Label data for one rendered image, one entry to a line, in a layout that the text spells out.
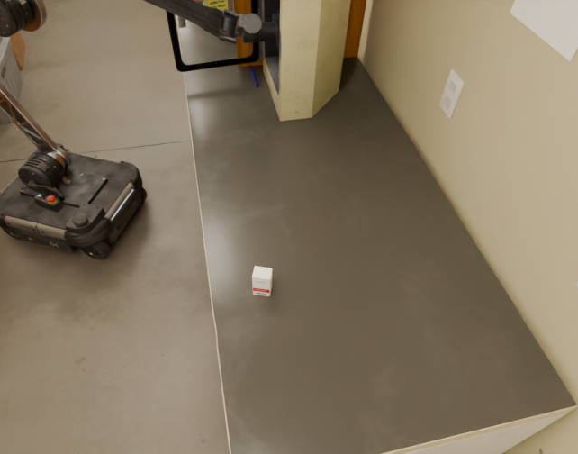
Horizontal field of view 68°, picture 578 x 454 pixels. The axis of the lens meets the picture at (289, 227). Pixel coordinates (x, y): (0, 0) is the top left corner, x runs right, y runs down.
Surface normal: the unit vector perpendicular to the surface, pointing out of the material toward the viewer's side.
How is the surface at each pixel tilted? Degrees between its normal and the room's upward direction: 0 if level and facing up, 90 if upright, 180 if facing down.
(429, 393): 0
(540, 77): 90
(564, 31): 90
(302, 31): 90
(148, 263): 0
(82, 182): 0
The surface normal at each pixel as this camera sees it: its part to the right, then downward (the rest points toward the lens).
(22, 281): 0.03, -0.65
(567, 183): -0.98, 0.15
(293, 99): 0.22, 0.75
